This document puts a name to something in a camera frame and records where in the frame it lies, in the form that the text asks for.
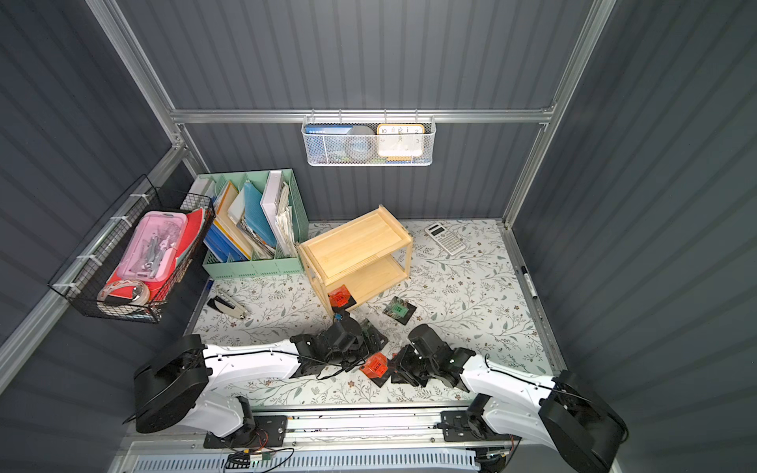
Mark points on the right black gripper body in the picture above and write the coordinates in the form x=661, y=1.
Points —
x=405, y=365

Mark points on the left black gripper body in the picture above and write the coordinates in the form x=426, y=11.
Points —
x=367, y=340

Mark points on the red tea bag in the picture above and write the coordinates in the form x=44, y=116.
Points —
x=340, y=299
x=376, y=369

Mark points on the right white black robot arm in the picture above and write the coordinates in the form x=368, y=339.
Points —
x=560, y=412

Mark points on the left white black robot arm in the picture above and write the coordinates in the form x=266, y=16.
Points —
x=183, y=385

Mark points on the green tea bag middle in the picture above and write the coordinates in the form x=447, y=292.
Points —
x=374, y=340

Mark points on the green tea bag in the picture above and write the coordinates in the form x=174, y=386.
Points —
x=399, y=310
x=374, y=340

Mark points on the green tea bag right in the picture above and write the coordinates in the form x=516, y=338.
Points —
x=399, y=310

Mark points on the wooden two-tier shelf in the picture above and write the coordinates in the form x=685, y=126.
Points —
x=368, y=256

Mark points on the floral table mat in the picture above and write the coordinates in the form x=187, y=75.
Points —
x=472, y=300

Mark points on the white calculator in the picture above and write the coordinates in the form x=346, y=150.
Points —
x=445, y=238

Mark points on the black marker pen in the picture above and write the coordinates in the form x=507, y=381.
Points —
x=529, y=282

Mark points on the black white stapler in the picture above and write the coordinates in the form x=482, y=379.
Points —
x=227, y=307

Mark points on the loose paper stack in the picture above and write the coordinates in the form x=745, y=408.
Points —
x=284, y=215

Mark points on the green file organizer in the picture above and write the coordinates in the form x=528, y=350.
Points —
x=226, y=191

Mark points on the teal folder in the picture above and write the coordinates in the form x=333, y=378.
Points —
x=254, y=217

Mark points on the white binder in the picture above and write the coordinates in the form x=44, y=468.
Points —
x=270, y=201

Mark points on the blue books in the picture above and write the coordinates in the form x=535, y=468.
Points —
x=223, y=249

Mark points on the red folder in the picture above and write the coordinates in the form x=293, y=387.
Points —
x=159, y=291

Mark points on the clear tape roll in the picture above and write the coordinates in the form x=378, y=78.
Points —
x=123, y=297

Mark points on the blue box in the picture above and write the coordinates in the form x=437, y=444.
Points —
x=325, y=142

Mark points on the grey tape roll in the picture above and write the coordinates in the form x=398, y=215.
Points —
x=360, y=144

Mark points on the pink plastic case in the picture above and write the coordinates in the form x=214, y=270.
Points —
x=152, y=250

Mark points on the yellow white clock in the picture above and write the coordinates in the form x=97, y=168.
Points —
x=400, y=141

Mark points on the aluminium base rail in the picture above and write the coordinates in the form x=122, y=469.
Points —
x=395, y=427

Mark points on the white wire wall basket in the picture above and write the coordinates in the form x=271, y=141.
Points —
x=425, y=160

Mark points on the black wire basket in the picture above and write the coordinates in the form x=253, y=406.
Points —
x=86, y=273

